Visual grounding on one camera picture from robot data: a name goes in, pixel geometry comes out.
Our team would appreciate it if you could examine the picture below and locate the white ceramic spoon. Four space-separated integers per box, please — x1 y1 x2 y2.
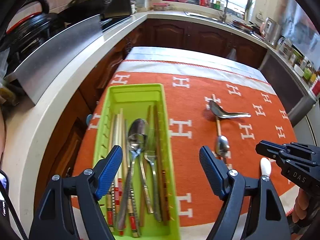
260 157 272 177

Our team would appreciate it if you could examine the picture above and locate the dark brown wooden chopstick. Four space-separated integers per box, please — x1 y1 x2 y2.
153 105 170 225

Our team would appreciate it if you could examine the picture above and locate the steel fork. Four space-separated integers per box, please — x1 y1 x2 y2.
143 128 162 222

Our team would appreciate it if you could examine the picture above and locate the large steel tablespoon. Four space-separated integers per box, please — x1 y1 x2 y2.
117 118 148 231

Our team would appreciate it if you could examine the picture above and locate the kitchen faucet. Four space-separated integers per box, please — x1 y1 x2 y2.
220 0 228 23

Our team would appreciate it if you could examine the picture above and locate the person's right hand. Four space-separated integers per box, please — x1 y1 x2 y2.
292 189 310 223

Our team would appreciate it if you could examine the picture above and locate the grey oven appliance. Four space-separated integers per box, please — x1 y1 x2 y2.
259 49 316 126

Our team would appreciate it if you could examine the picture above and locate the small steel spoon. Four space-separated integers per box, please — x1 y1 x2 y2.
215 135 229 164

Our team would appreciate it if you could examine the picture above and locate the smartphone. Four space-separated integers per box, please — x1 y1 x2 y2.
0 170 10 221

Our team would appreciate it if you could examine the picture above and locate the steel Chinese soup spoon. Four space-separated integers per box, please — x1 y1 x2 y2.
209 100 251 119

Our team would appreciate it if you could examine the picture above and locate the green plastic utensil tray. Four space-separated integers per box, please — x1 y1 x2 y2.
93 84 180 239

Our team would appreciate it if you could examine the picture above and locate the light bamboo chopstick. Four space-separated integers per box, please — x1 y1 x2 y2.
212 94 222 136

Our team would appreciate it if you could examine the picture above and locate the steel electric kettle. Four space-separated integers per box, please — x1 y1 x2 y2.
260 17 282 48

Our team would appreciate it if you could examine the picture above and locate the steel stove guard panel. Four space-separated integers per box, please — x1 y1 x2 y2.
4 15 103 104

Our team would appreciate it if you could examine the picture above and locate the light blue table cover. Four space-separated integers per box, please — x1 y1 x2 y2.
126 47 266 82

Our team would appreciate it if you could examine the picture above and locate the black kettle red rim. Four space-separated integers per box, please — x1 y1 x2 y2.
0 0 58 55

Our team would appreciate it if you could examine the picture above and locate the pink bowl on counter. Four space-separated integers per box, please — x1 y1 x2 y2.
152 3 171 11

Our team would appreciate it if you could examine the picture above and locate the black wok with handle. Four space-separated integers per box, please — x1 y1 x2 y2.
62 0 112 17

